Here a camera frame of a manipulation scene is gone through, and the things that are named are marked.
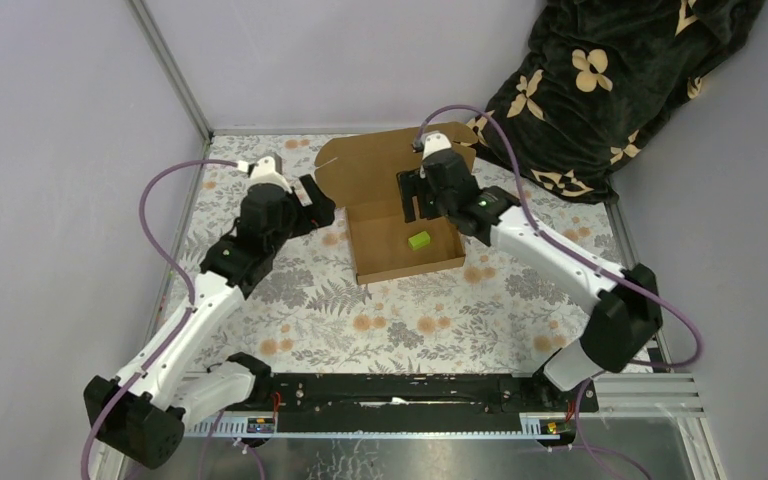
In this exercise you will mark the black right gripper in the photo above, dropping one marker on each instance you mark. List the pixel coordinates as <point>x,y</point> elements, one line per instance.
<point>412,184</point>

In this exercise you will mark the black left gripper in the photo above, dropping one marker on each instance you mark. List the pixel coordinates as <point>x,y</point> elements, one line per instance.
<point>320,210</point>

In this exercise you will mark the brown cardboard box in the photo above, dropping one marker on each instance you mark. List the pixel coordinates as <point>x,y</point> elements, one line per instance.
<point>359,174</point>

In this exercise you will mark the small green object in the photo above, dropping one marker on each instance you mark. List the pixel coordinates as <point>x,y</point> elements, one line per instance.
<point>419,241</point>

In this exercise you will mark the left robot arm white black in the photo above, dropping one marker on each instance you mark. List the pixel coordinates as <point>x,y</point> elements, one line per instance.
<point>144,410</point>

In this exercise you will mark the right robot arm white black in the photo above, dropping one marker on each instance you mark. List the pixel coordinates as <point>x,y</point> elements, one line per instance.
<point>622,315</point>

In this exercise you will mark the black floral blanket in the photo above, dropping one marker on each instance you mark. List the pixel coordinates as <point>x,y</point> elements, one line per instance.
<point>600,79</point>

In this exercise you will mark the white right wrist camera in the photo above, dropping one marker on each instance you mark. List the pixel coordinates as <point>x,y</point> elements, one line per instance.
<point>431,143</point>

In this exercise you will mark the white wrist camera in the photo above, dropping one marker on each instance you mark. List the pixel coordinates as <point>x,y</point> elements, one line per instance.
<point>431,143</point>
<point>266,170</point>

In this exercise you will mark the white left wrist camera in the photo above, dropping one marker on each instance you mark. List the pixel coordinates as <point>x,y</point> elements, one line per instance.
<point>266,170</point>

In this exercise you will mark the aluminium frame rails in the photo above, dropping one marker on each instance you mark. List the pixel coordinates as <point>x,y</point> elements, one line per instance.
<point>619,396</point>

